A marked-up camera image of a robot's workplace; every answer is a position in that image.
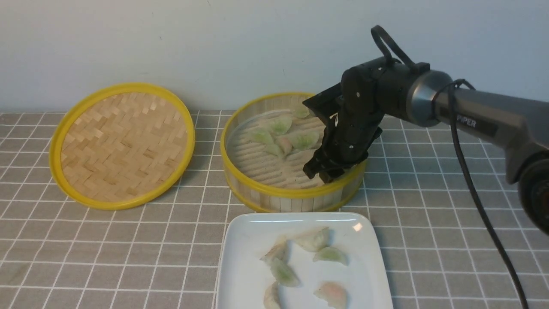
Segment green dumpling plate right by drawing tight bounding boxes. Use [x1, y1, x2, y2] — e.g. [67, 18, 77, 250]
[313, 246, 349, 266]

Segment bamboo steamer basket yellow rim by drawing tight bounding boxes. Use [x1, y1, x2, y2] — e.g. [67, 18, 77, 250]
[221, 92, 367, 212]

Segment green dumpling upper middle steamer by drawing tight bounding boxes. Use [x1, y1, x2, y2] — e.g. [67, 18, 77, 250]
[266, 115, 293, 136]

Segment pink dumpling in steamer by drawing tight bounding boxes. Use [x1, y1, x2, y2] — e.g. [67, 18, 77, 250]
[276, 136, 293, 157]

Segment pale dumpling plate bottom left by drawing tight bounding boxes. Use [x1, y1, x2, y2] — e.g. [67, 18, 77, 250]
[263, 282, 282, 309]

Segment green dumpling left in steamer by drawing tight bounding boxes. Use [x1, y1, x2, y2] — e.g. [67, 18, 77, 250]
[247, 127, 275, 145]

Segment green dumpling plate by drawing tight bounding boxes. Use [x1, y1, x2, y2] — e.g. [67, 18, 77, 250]
[269, 257, 300, 288]
[313, 246, 349, 266]

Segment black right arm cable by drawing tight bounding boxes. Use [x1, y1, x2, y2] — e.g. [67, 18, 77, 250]
[446, 79, 530, 309]

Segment small green dumpling in steamer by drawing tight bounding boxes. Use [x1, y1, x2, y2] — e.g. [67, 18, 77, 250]
[263, 143, 286, 158]

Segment green dumpling top in steamer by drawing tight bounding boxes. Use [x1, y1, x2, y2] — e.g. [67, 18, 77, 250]
[291, 103, 310, 119]

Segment woven bamboo steamer lid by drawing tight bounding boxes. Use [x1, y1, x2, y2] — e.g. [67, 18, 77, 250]
[49, 83, 196, 211]

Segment white square plate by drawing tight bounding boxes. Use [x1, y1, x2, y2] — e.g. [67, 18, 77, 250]
[216, 212, 393, 309]

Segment green dumpling right in steamer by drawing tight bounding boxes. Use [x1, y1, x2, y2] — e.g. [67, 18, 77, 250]
[287, 131, 320, 151]

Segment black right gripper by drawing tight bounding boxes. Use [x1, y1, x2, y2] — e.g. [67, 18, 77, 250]
[303, 82, 383, 184]

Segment pink dumpling on plate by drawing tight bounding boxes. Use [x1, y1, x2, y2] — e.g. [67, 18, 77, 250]
[314, 281, 349, 309]

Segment green dumpling plate centre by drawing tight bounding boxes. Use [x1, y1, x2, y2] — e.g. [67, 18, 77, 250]
[269, 257, 300, 288]

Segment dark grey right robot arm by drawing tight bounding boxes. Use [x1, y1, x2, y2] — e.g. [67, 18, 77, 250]
[303, 57, 549, 233]

